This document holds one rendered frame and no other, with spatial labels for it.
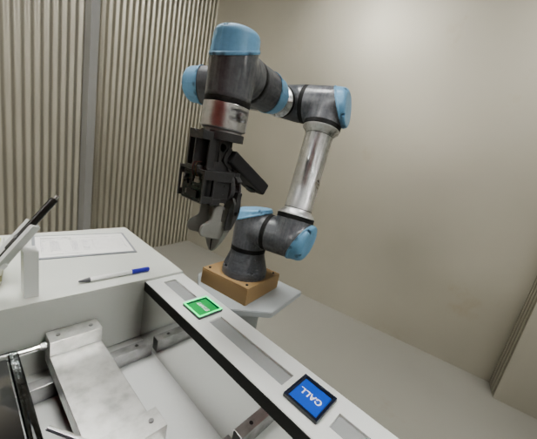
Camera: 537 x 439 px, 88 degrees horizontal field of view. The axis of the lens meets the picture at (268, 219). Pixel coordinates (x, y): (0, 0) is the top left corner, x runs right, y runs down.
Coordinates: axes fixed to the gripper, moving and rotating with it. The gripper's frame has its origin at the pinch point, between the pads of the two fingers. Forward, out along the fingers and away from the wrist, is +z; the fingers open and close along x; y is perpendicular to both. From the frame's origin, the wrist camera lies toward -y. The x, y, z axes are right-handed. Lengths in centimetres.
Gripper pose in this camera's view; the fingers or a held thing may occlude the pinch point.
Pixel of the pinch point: (215, 243)
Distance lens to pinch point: 53.5
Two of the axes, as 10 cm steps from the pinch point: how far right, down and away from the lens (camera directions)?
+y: -6.6, 0.5, -7.5
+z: -1.9, 9.6, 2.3
